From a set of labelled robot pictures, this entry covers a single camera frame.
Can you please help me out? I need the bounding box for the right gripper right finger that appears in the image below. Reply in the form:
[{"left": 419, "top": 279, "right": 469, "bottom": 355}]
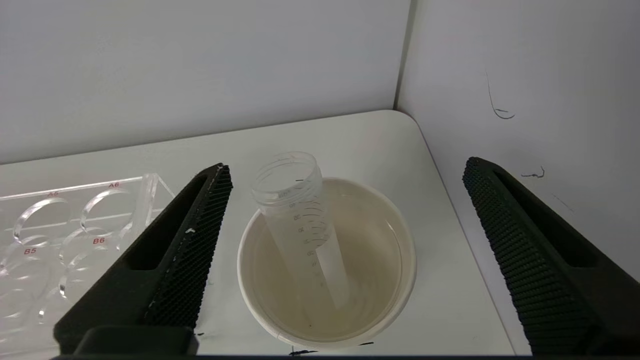
[{"left": 462, "top": 156, "right": 640, "bottom": 356}]

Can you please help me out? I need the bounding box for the clear acrylic test tube rack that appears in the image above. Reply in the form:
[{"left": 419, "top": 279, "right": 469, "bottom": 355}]
[{"left": 0, "top": 172, "right": 177, "bottom": 359}]

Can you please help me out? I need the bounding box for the blue paper cup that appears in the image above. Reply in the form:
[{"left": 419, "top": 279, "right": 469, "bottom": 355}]
[{"left": 236, "top": 175, "right": 419, "bottom": 350}]

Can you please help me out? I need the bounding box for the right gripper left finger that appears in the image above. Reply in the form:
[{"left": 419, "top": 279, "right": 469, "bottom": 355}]
[{"left": 54, "top": 162, "right": 234, "bottom": 356}]

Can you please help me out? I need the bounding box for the yellow pigment test tube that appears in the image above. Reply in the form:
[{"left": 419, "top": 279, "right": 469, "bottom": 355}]
[{"left": 250, "top": 151, "right": 352, "bottom": 327}]

